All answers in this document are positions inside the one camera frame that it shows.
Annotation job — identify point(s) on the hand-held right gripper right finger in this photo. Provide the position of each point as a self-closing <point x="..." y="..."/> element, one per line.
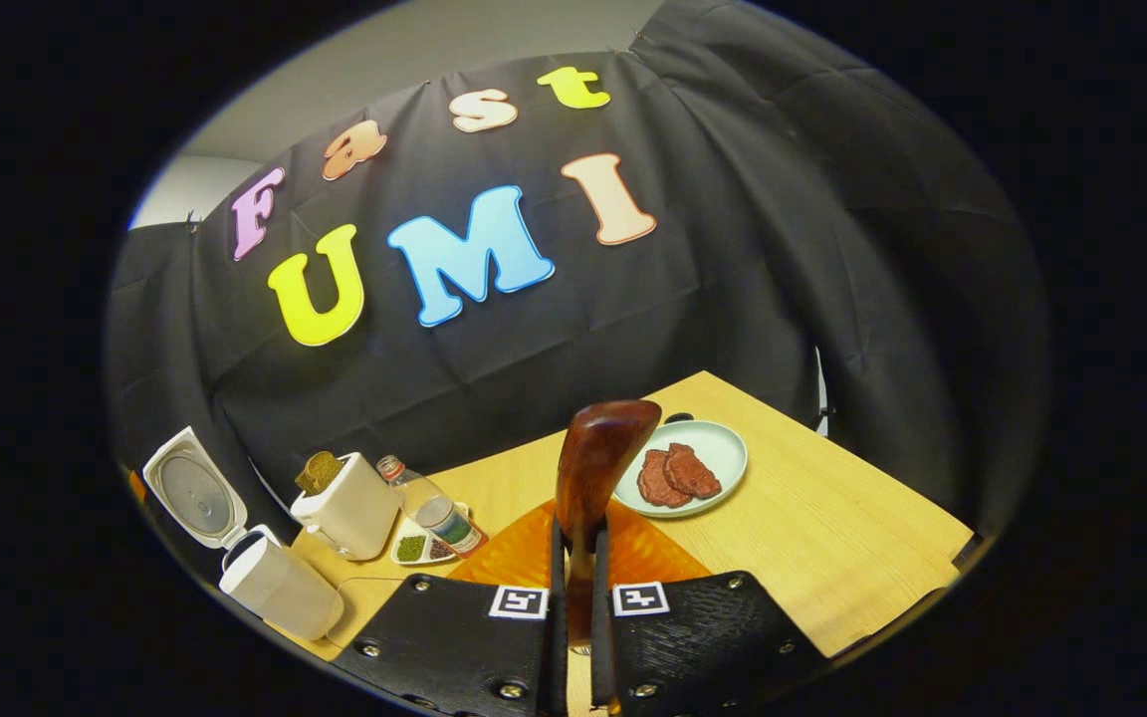
<point x="713" y="647"/>

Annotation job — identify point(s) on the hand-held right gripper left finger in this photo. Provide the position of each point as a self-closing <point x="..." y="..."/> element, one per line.
<point x="454" y="647"/>

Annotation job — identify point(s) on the white divided rice dish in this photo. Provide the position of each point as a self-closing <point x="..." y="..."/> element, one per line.
<point x="414" y="548"/>

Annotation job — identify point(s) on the white rice cooker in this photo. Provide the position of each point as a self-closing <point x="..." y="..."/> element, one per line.
<point x="275" y="588"/>

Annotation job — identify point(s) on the brown wooden spoon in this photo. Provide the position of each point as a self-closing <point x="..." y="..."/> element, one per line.
<point x="598" y="448"/>

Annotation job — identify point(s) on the clear plastic bottle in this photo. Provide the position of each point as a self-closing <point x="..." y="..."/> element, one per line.
<point x="434" y="508"/>

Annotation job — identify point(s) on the white toaster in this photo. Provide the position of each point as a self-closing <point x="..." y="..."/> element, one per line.
<point x="354" y="513"/>

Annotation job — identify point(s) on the pale green round plate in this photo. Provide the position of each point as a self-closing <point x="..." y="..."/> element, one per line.
<point x="723" y="453"/>

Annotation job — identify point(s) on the brown bread slice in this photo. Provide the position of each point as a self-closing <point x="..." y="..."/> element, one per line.
<point x="325" y="470"/>
<point x="303" y="478"/>

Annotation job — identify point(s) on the small black object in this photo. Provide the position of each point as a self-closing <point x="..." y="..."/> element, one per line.
<point x="678" y="417"/>

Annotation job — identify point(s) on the black backdrop cloth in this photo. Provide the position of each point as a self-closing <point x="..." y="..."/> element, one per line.
<point x="733" y="249"/>

